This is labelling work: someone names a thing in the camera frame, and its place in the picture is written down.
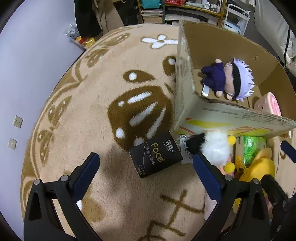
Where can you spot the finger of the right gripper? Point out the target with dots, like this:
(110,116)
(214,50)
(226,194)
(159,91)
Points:
(284,216)
(289,150)

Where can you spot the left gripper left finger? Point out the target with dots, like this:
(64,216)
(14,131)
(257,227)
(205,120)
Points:
(41,219)

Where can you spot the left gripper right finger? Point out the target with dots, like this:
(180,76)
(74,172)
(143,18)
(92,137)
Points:
(241,211)

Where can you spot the black Face tissue pack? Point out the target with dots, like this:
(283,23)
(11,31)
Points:
(155,155)

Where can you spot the yellow plush toy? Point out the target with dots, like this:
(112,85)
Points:
(260,166)

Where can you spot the green tissue pack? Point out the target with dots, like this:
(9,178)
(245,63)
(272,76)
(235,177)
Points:
(247,148)

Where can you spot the open cardboard box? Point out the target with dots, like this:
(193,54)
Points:
(199,45)

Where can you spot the pink swirl plush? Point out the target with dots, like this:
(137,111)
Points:
(268,104)

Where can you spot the white fluffy pompom plush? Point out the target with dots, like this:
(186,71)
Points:
(216,146)

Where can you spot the white-haired anime plush doll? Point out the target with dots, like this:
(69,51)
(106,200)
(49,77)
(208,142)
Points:
(234,79)

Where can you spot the cream hanging garment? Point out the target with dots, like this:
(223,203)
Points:
(274,28)

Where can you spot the white utility cart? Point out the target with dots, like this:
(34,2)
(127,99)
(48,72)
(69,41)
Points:
(236,19)

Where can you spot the beige patterned round rug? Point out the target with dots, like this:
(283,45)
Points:
(118,94)

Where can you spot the wooden bookshelf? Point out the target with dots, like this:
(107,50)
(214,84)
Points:
(176,11)

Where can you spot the stack of books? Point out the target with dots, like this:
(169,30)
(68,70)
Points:
(154,16)

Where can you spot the snack bags on floor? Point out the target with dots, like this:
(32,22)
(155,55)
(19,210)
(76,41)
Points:
(73,34)

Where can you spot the teal bag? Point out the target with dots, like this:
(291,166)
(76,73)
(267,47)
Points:
(151,4)

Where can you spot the beige hanging coat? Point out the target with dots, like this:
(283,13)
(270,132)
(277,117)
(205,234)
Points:
(107,15)

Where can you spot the silver ball chain tag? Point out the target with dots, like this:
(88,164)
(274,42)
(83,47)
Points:
(186,155)

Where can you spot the white wall socket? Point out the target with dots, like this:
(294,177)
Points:
(12,143)
(17,121)

